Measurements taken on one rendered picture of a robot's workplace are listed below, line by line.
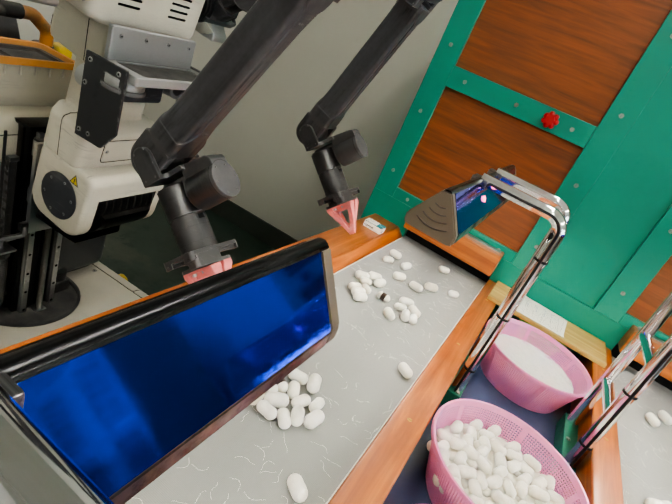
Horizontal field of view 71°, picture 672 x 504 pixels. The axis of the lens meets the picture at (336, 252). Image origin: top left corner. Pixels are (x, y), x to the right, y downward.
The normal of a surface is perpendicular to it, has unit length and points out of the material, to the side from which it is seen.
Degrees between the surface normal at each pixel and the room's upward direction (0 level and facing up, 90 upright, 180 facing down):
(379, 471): 0
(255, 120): 90
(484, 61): 90
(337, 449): 0
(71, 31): 90
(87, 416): 58
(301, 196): 90
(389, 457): 0
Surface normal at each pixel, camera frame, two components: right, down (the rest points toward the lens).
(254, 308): 0.88, -0.01
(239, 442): 0.36, -0.84
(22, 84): 0.82, 0.52
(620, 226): -0.47, 0.22
